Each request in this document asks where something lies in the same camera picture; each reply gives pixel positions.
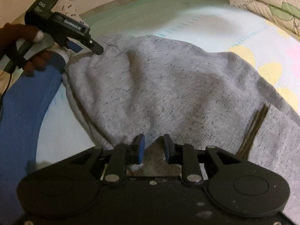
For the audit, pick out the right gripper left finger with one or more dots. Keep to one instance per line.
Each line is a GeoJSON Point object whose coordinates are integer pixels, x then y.
{"type": "Point", "coordinates": [135, 151]}

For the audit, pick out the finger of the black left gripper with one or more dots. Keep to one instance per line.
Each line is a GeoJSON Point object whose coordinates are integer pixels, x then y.
{"type": "Point", "coordinates": [88, 43]}

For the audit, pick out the left hand in brown glove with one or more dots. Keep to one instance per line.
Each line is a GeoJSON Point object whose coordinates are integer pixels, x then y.
{"type": "Point", "coordinates": [10, 34]}

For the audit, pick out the grey speckled pants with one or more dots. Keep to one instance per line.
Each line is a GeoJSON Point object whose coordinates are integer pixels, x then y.
{"type": "Point", "coordinates": [155, 86]}

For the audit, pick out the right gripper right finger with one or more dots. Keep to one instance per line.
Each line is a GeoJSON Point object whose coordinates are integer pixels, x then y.
{"type": "Point", "coordinates": [173, 152]}

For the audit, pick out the white patterned sock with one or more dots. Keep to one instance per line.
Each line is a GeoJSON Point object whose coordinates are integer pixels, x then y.
{"type": "Point", "coordinates": [65, 7]}

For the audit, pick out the pastel patterned bed sheet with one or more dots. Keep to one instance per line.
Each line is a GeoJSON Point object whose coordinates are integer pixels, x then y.
{"type": "Point", "coordinates": [212, 25]}

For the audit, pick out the blue trouser leg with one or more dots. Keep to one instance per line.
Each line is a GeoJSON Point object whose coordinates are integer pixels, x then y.
{"type": "Point", "coordinates": [23, 110]}

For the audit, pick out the leaf print pillow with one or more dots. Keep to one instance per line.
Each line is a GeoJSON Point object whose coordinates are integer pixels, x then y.
{"type": "Point", "coordinates": [284, 13]}

